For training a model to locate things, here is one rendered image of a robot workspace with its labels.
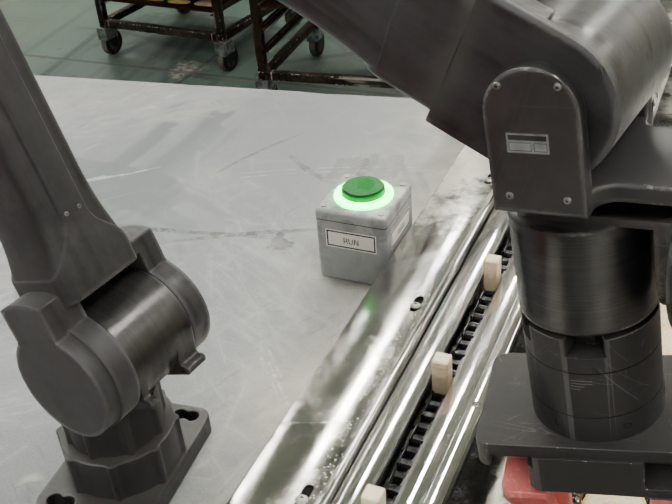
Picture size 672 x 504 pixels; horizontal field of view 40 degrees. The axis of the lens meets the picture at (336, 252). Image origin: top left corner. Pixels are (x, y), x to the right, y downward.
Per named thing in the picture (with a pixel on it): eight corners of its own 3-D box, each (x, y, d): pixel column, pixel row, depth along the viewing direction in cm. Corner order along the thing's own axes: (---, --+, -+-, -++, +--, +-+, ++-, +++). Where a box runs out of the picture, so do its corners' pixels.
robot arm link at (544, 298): (535, 138, 40) (479, 202, 36) (703, 146, 36) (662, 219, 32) (550, 273, 43) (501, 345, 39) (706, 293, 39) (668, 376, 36)
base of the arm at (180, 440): (118, 407, 75) (36, 521, 66) (97, 328, 71) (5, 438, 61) (215, 424, 73) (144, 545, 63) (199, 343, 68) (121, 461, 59)
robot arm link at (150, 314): (117, 366, 69) (64, 411, 65) (87, 252, 63) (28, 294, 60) (214, 405, 65) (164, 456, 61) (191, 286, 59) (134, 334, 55)
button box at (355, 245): (351, 263, 96) (344, 168, 90) (424, 276, 93) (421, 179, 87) (318, 308, 90) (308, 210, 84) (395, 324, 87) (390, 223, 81)
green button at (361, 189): (352, 187, 88) (351, 172, 87) (391, 193, 87) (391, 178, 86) (335, 208, 85) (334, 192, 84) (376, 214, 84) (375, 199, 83)
